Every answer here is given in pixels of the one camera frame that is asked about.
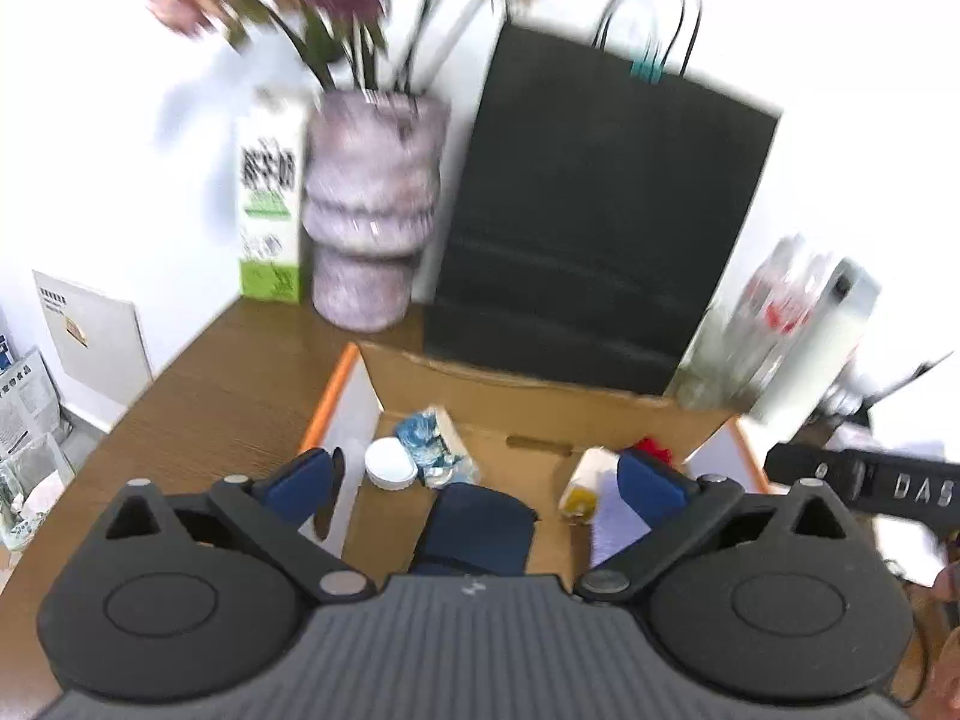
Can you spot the black paper bag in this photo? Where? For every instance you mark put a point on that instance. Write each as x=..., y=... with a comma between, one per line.
x=600, y=225

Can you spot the white round lid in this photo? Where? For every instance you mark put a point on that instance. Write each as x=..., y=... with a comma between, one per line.
x=390, y=463

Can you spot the clear red label water bottle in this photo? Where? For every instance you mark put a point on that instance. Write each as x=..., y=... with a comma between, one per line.
x=757, y=307

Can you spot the green white milk carton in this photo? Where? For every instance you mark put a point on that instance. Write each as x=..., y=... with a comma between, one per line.
x=266, y=187

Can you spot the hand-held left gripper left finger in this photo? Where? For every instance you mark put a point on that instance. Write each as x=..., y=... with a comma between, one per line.
x=296, y=484

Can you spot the white thermos bottle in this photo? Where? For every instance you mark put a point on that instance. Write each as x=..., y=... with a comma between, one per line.
x=817, y=337

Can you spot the yellow white packet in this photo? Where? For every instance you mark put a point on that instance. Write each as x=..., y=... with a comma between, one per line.
x=585, y=484

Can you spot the blue white crumpled packet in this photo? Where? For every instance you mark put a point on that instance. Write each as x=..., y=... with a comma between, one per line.
x=435, y=442

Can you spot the wooden desktop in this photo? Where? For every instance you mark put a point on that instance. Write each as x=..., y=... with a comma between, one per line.
x=210, y=405

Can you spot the orange cardboard box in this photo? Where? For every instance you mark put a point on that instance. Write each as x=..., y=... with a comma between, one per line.
x=480, y=390

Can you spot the pale purple cloth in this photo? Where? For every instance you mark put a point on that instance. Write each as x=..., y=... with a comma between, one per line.
x=611, y=532

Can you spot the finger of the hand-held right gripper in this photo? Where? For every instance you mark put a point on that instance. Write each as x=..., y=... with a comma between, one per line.
x=802, y=465

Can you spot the red fabric rose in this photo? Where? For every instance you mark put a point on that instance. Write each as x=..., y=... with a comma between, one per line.
x=654, y=446

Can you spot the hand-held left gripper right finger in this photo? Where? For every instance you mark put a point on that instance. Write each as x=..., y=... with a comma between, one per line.
x=652, y=484

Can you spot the mottled purple vase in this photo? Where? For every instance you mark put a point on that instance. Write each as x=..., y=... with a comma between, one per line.
x=371, y=202

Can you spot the person's right hand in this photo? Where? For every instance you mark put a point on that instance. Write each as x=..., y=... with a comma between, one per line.
x=949, y=652

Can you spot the dark blue pouch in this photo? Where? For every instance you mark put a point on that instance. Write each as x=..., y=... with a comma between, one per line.
x=476, y=529

